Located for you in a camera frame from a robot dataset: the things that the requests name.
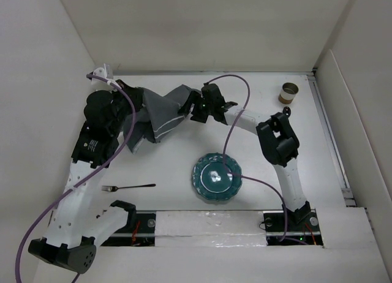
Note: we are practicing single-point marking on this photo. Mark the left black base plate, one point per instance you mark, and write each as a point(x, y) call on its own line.
point(141, 234)

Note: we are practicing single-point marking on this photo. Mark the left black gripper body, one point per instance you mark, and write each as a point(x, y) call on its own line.
point(122, 103)

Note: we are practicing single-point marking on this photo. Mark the black spoon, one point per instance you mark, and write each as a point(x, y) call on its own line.
point(287, 111)

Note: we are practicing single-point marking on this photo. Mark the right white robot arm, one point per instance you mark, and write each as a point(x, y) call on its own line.
point(277, 139)

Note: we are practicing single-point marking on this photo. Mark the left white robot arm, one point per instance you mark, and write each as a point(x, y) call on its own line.
point(71, 241)

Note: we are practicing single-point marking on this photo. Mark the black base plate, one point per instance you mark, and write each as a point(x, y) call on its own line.
point(141, 234)
point(280, 233)

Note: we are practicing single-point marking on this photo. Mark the brown paper cup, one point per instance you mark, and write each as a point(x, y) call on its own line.
point(288, 92)

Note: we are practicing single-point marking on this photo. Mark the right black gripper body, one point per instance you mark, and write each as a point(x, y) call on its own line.
point(202, 109)

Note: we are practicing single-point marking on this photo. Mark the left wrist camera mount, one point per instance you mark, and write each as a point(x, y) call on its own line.
point(100, 76)

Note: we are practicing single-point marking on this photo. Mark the teal ceramic plate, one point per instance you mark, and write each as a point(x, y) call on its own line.
point(216, 178)

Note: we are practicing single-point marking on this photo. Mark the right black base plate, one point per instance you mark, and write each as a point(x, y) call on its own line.
point(280, 233)

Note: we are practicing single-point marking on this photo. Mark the silver fork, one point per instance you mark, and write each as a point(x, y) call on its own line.
point(116, 188)

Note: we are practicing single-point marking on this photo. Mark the grey cloth placemat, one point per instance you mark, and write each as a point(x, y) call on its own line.
point(157, 117)

